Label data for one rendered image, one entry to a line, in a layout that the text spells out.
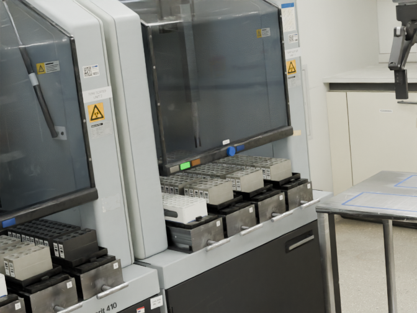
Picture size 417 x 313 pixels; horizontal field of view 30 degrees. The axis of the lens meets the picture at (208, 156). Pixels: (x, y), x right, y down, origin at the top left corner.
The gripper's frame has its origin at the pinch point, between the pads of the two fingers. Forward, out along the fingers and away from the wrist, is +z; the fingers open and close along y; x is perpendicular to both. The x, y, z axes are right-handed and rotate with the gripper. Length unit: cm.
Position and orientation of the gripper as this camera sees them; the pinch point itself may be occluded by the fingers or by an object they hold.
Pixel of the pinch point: (416, 89)
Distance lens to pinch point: 192.2
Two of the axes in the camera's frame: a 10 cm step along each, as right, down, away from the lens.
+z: 1.1, 9.7, 2.1
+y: 6.9, -2.2, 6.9
